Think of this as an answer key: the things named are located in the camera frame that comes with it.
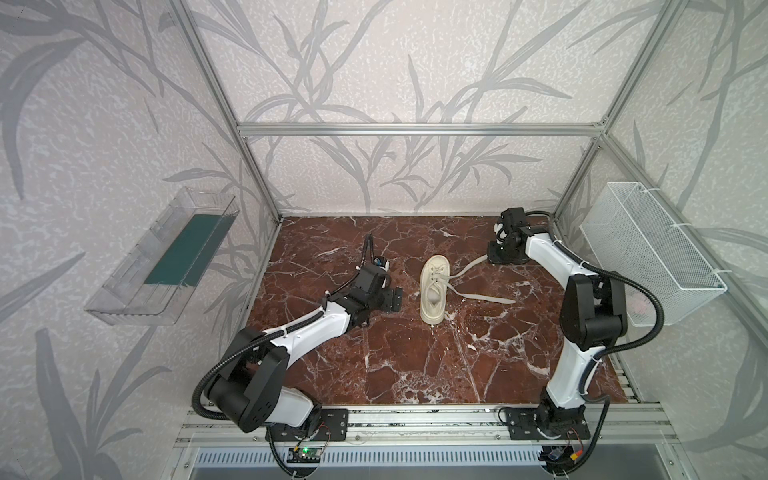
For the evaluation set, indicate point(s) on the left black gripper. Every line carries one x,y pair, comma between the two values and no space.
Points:
387,298

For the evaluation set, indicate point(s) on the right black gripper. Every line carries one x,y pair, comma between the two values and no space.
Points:
501,252

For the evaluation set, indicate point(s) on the white shoelace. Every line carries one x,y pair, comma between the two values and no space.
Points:
475,289

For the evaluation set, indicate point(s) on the cream white sneaker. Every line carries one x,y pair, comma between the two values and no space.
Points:
433,289

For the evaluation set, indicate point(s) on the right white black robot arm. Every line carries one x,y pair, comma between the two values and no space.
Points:
593,314

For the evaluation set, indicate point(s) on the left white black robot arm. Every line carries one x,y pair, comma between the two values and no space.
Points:
247,386

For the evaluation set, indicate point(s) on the pink object in basket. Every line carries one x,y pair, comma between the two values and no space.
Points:
638,305

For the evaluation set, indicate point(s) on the green lit circuit board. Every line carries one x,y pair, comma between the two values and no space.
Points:
305,455

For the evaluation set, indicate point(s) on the right wiring connector bundle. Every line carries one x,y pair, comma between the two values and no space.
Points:
560,454

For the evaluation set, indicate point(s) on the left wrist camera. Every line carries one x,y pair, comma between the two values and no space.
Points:
381,262

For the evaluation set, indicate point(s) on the white wire mesh basket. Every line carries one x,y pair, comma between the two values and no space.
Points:
628,231

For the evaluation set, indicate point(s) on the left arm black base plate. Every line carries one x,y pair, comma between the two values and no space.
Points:
326,424

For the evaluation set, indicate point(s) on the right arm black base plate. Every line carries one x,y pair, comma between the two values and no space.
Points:
543,423

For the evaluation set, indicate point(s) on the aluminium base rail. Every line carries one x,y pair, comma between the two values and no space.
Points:
435,435

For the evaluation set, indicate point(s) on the aluminium frame cage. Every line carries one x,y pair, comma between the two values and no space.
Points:
600,133

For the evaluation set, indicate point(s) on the clear plastic wall bin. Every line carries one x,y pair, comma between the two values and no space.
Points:
155,281

